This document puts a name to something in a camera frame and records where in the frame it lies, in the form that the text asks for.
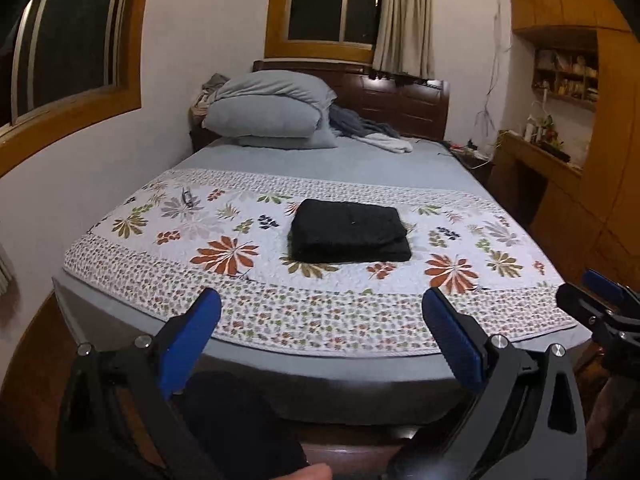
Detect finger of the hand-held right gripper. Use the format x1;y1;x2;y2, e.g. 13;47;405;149
585;268;640;312
555;282;624;331

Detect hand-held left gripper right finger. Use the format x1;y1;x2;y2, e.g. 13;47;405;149
387;287;589;480

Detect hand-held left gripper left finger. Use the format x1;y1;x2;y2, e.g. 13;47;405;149
57;287;223;480

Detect black pants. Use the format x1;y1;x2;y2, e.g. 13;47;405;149
287;198;414;265

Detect floral quilt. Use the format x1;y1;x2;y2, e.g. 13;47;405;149
63;167;579;359

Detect white cloth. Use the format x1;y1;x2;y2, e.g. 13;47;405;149
362;132;415;155

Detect cluttered wooden shelf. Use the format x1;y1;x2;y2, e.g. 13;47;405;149
530;46;601;112

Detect bed with grey sheet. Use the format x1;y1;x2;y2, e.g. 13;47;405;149
51;136;595;433

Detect flat grey pillow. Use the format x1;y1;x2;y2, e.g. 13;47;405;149
235;126;341;150

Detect crumpled grey clothes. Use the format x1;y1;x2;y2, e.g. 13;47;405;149
326;103;402;140

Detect dark wooden headboard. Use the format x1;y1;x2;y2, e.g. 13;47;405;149
189;59;451;155

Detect crumpled clothes pile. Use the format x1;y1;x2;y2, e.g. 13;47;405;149
189;73;231;122

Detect large grey pillow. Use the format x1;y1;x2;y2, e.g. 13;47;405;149
214;70;339;122

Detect large wooden framed window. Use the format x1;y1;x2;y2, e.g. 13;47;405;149
0;0;157;177

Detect beige curtain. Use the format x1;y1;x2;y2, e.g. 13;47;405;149
372;0;437;79

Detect wooden wall cabinet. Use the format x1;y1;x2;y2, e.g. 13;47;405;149
492;0;640;286

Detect bundle of cables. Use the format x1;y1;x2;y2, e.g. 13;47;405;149
440;139;495;171

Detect hanging wall cable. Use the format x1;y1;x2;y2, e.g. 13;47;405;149
475;0;507;134

